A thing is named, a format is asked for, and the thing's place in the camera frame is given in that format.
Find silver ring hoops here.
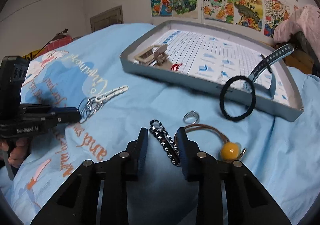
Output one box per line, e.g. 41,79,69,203
78,97,102,124

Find brown cord yellow bead bracelet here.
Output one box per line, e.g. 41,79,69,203
183,123,247,163

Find black hair tie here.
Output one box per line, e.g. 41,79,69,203
219,75,257,122

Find beige hair claw clip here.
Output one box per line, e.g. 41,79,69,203
134,44,172,69

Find white wavy hair clip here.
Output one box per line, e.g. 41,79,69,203
94,85,129,103

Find left hand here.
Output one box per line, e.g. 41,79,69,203
8,137,31,168

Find light blue cartoon bedsheet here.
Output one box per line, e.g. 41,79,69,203
1,23,319,224

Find red plaid cloth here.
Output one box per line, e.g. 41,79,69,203
23,34,73,61

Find grey shallow tray box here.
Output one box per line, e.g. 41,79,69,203
120,20,303,122

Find mermaid drawing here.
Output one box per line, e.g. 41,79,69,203
151,0,172,17

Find blond boy drawing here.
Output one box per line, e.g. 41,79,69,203
172,0,199,19

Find red white poster drawing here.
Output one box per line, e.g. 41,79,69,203
264,0,290,37

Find landscape tree drawing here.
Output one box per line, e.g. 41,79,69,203
233,0,263,31

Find pink floral cloth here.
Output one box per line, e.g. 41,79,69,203
273,4,320,53

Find fish and turtle drawing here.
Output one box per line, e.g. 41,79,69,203
203,0,234,24

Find silver finger ring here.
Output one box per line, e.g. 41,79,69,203
183,110,201,125

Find brown wall cabinet door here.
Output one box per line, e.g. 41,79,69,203
90,5,124,32

